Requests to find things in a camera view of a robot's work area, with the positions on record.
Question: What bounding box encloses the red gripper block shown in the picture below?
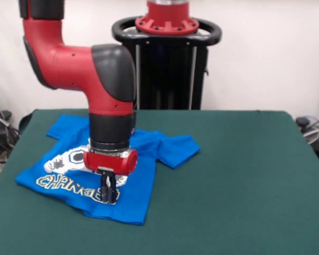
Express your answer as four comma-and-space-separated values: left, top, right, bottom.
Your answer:
82, 149, 138, 205

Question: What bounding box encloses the blue printed t-shirt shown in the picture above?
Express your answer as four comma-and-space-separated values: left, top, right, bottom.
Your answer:
15, 114, 202, 226

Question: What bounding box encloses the dark green table cloth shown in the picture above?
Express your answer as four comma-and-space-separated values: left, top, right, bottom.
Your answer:
0, 108, 319, 255

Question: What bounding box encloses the black cable tangle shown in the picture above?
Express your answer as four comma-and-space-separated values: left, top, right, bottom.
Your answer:
0, 84, 21, 163

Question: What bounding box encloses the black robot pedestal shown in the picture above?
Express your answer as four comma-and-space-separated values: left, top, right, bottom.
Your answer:
111, 15, 223, 110

